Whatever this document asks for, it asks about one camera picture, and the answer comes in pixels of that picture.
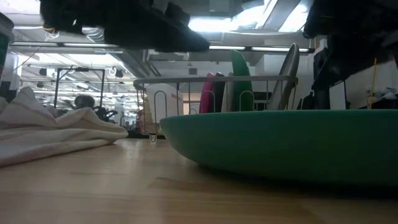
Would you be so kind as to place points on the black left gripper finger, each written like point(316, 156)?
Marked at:
point(161, 37)

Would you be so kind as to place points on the black metal stand frame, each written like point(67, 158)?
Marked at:
point(57, 87)

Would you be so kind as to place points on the white striped dish towel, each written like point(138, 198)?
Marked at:
point(46, 133)

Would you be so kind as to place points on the long ceiling light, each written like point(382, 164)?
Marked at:
point(267, 48)
point(62, 44)

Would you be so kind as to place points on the white plate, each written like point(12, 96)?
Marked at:
point(228, 96)

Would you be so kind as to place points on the gray plate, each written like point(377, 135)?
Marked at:
point(286, 77)

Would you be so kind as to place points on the black plate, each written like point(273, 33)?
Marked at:
point(219, 93)

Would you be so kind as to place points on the person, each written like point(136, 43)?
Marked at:
point(84, 102)

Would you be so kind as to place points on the pink plate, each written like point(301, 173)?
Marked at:
point(206, 93)

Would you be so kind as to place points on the dark green plate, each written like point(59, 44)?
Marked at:
point(241, 81)

